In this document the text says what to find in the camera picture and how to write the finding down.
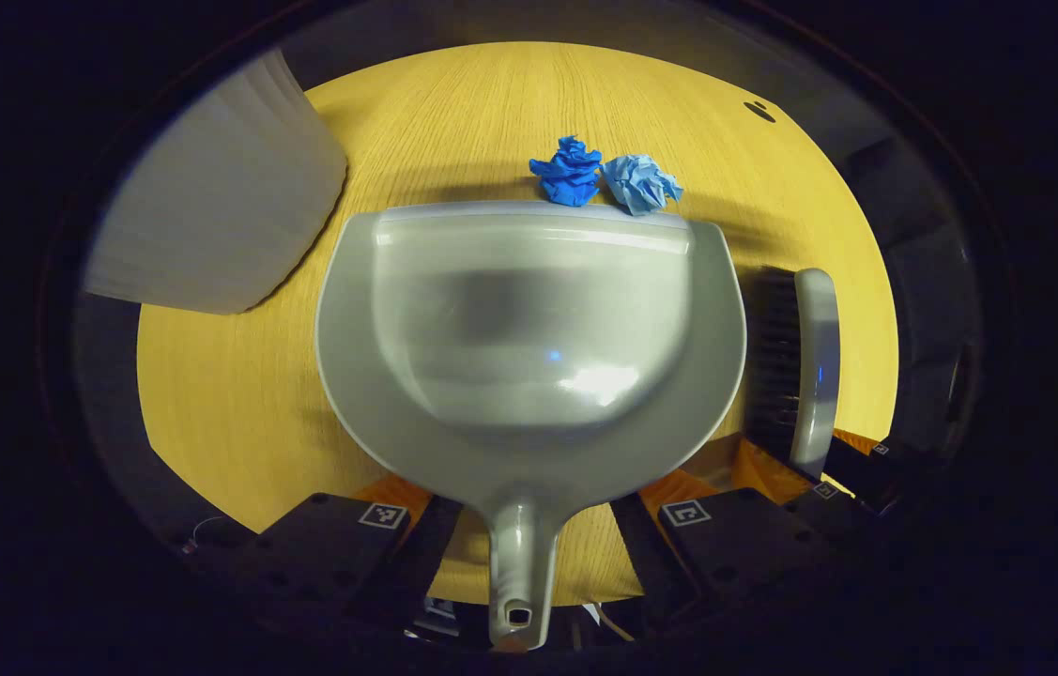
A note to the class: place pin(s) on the light blue paper ball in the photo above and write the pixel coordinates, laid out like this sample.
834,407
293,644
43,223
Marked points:
639,183

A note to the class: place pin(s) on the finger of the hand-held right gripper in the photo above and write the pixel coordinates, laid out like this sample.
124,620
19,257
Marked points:
895,474
834,507

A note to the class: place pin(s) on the dark blue paper ball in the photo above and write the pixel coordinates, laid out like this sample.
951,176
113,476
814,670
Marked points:
568,174

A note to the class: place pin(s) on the small grey broom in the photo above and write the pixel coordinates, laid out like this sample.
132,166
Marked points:
815,366

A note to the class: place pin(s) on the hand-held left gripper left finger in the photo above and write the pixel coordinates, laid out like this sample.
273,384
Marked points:
425,554

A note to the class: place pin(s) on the grey plastic dustpan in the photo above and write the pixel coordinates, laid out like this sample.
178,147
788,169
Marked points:
528,319

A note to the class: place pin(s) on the white garbage bin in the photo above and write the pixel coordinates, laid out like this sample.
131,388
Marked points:
228,188

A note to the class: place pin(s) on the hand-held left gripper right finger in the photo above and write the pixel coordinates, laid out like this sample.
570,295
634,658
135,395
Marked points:
641,545

